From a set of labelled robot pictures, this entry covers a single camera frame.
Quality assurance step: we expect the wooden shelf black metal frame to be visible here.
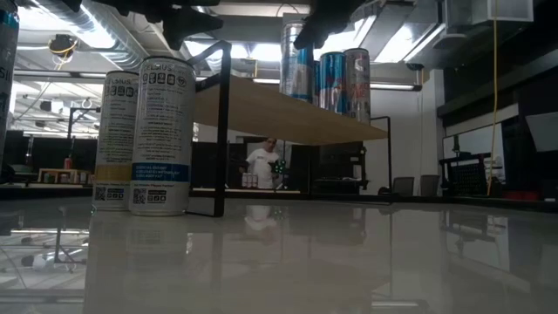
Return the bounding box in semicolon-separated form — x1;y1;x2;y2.
186;39;393;218

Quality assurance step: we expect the silver round ventilation duct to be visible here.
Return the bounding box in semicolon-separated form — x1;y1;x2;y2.
25;0;175;73

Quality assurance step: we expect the black wire rack cart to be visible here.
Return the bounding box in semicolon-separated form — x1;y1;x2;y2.
439;151;507;197

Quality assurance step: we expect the person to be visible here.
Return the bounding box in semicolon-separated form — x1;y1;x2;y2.
238;137;289;191

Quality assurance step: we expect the grey rectangular air duct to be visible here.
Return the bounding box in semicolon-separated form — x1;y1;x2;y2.
361;0;535;66

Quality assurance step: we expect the black yellow cable reel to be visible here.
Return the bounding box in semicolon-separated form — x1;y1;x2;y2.
47;33;79;60

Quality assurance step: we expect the Celsius can with red print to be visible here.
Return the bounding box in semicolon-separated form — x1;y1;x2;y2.
343;47;371;126

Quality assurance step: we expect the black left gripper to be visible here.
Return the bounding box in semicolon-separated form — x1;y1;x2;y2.
60;0;224;51

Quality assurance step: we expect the grey office chair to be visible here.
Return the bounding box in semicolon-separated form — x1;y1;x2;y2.
418;174;441;197
391;175;416;197

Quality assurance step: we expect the wooden storage rack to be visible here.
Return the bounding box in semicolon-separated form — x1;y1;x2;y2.
37;167;95;185

